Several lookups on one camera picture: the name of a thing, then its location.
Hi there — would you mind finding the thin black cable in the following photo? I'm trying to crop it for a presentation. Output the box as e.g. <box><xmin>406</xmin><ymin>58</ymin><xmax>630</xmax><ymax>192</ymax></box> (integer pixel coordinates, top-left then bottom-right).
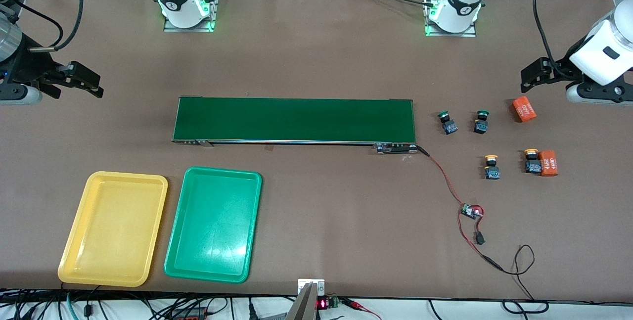
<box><xmin>482</xmin><ymin>244</ymin><xmax>550</xmax><ymax>315</ymax></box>

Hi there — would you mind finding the teal cable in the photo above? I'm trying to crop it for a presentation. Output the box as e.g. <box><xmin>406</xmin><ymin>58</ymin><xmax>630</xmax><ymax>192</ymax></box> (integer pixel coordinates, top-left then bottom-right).
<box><xmin>65</xmin><ymin>291</ymin><xmax>81</xmax><ymax>320</ymax></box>

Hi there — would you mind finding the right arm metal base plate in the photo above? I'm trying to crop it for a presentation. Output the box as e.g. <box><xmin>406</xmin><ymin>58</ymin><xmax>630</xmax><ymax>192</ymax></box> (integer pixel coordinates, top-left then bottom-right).
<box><xmin>162</xmin><ymin>0</ymin><xmax>222</xmax><ymax>33</ymax></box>

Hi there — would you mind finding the red clip lead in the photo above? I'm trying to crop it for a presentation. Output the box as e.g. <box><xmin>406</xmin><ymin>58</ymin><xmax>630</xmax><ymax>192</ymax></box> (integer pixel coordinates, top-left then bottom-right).
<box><xmin>341</xmin><ymin>298</ymin><xmax>382</xmax><ymax>320</ymax></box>

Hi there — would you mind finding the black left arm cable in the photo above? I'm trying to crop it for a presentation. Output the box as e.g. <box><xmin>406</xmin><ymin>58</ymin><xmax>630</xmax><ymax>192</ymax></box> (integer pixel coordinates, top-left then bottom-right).
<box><xmin>532</xmin><ymin>0</ymin><xmax>574</xmax><ymax>67</ymax></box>

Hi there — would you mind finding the green conveyor belt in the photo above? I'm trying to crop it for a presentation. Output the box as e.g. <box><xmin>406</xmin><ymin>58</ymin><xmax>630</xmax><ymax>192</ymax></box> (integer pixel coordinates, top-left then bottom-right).
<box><xmin>171</xmin><ymin>96</ymin><xmax>418</xmax><ymax>155</ymax></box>

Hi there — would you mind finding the short black right arm cable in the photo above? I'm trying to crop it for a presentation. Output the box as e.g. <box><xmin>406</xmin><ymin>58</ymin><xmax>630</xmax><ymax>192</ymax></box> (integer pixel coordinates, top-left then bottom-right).
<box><xmin>4</xmin><ymin>0</ymin><xmax>65</xmax><ymax>49</ymax></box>

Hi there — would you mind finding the yellow plastic tray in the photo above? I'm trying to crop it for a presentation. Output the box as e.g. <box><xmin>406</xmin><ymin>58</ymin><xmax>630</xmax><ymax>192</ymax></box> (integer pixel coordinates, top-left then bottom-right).
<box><xmin>57</xmin><ymin>171</ymin><xmax>169</xmax><ymax>288</ymax></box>

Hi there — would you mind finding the green push button switch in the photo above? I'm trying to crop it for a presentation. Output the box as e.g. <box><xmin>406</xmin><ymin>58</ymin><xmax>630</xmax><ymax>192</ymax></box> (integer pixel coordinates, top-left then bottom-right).
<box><xmin>438</xmin><ymin>110</ymin><xmax>458</xmax><ymax>136</ymax></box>
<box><xmin>473</xmin><ymin>110</ymin><xmax>491</xmax><ymax>135</ymax></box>

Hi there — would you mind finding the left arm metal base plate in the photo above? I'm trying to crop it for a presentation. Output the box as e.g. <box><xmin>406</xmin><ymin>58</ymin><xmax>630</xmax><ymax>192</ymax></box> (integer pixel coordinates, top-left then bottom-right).
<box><xmin>424</xmin><ymin>0</ymin><xmax>478</xmax><ymax>38</ymax></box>

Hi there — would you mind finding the grey metal mounting bracket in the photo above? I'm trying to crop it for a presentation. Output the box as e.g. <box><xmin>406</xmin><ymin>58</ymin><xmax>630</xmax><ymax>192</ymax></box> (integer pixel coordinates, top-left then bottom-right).
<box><xmin>285</xmin><ymin>278</ymin><xmax>326</xmax><ymax>320</ymax></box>

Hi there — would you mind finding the yellow push button switch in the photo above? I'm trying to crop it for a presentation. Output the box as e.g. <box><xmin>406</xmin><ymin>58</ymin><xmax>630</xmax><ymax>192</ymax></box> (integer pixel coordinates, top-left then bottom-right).
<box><xmin>524</xmin><ymin>148</ymin><xmax>542</xmax><ymax>174</ymax></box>
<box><xmin>484</xmin><ymin>154</ymin><xmax>501</xmax><ymax>181</ymax></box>

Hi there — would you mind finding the small green circuit board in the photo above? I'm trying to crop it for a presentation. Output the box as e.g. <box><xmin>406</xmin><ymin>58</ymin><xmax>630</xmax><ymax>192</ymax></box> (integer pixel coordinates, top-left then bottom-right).
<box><xmin>460</xmin><ymin>203</ymin><xmax>485</xmax><ymax>220</ymax></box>

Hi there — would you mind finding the green plastic tray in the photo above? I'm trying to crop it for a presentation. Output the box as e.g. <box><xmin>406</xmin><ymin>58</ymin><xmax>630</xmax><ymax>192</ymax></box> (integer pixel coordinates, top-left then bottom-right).
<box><xmin>163</xmin><ymin>166</ymin><xmax>263</xmax><ymax>284</ymax></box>

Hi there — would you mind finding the red power strip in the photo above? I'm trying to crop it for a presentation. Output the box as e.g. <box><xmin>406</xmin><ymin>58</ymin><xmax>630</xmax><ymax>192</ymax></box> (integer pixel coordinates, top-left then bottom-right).
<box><xmin>170</xmin><ymin>309</ymin><xmax>207</xmax><ymax>320</ymax></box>

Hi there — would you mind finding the long black right arm cable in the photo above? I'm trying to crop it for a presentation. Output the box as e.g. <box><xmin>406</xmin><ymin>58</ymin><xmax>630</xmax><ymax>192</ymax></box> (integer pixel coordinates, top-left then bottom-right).
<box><xmin>29</xmin><ymin>0</ymin><xmax>85</xmax><ymax>53</ymax></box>

